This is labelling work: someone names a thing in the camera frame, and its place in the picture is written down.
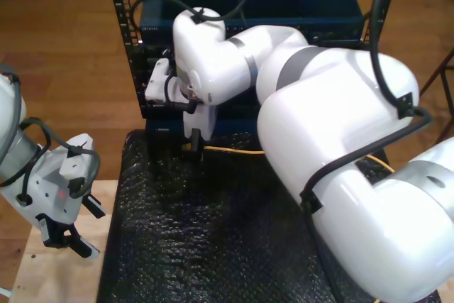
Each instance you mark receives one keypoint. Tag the black bubble-wrap mat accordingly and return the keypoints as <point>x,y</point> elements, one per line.
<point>213,228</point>

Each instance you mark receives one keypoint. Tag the dark wooden chair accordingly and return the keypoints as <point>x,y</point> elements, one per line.
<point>430,81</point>

